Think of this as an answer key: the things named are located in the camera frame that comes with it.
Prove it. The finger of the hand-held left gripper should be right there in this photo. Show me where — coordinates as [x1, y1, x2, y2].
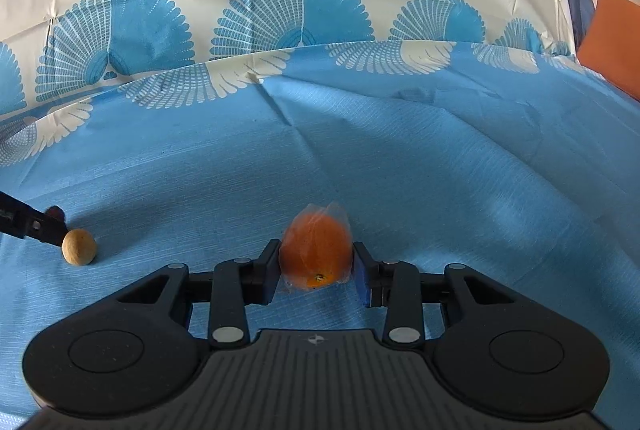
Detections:
[0, 191, 69, 251]

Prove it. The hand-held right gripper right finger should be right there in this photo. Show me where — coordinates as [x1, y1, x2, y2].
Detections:
[351, 240, 517, 347]

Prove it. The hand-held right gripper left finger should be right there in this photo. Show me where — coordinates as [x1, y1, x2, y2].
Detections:
[117, 239, 282, 352]

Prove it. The tan longan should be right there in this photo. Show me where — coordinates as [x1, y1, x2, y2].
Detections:
[61, 229, 97, 266]

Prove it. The plastic-wrapped orange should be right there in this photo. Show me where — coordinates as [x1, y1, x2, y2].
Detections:
[278, 201, 354, 295]

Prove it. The blue fan-patterned cloth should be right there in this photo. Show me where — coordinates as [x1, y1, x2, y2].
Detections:
[0, 0, 640, 430]

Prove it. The orange cushion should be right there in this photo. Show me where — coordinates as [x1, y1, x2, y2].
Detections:
[575, 0, 640, 101]

